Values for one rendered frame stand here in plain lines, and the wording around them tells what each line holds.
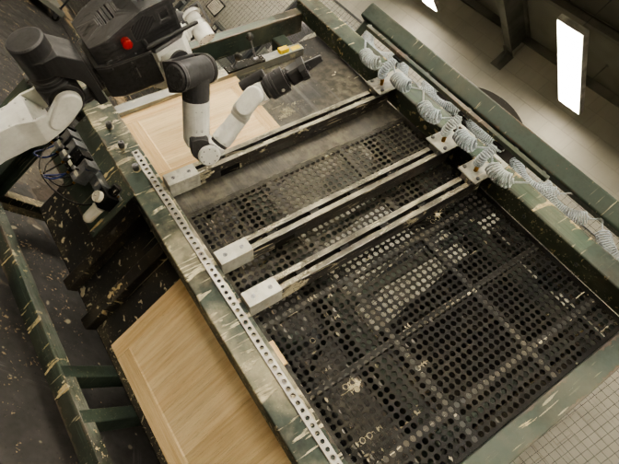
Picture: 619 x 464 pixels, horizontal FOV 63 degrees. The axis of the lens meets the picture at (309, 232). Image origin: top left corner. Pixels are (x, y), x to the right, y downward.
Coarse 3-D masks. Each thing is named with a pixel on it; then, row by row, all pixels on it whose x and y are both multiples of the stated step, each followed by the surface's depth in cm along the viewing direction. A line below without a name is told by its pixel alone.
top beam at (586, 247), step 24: (312, 0) 264; (312, 24) 262; (336, 24) 253; (336, 48) 253; (360, 48) 243; (360, 72) 245; (408, 96) 225; (480, 144) 210; (504, 168) 203; (504, 192) 200; (528, 192) 196; (528, 216) 194; (552, 216) 190; (552, 240) 190; (576, 240) 185; (576, 264) 185; (600, 264) 179; (600, 288) 181
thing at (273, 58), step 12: (300, 48) 249; (276, 60) 245; (240, 72) 237; (252, 72) 242; (144, 96) 222; (156, 96) 222; (168, 96) 223; (120, 108) 217; (132, 108) 217; (144, 108) 220
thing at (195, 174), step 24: (384, 72) 221; (360, 96) 227; (384, 96) 230; (312, 120) 218; (336, 120) 222; (240, 144) 205; (264, 144) 206; (288, 144) 214; (192, 168) 196; (216, 168) 199
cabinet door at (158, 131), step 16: (224, 80) 235; (224, 96) 229; (144, 112) 219; (160, 112) 220; (176, 112) 221; (224, 112) 223; (256, 112) 224; (128, 128) 213; (144, 128) 214; (160, 128) 215; (176, 128) 215; (256, 128) 219; (272, 128) 219; (144, 144) 209; (160, 144) 210; (176, 144) 210; (160, 160) 204; (176, 160) 205; (192, 160) 205; (160, 176) 199
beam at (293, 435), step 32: (96, 128) 208; (128, 160) 199; (160, 224) 182; (192, 256) 176; (192, 288) 169; (224, 320) 163; (256, 352) 157; (256, 384) 152; (288, 416) 147; (288, 448) 142; (320, 448) 142
